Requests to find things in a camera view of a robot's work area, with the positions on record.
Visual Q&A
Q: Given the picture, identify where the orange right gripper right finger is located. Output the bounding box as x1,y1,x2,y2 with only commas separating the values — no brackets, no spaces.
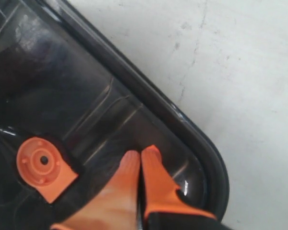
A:
141,145,217,227

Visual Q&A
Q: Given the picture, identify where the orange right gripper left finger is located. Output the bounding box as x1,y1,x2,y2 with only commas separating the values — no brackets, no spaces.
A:
50,150,140,230

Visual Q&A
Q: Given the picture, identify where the dark transparent lunch box lid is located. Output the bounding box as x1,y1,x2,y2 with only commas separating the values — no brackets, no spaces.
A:
0,0,229,230

